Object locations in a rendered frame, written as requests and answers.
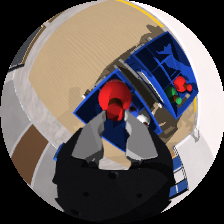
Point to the blue crate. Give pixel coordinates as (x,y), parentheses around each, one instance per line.
(114,130)
(167,49)

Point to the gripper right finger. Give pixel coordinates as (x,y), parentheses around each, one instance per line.
(146,147)

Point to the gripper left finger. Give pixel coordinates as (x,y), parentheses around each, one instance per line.
(84,146)

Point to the red bottle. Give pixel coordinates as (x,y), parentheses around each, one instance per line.
(111,97)
(181,84)

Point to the green bottle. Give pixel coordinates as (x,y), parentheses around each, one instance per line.
(171,93)

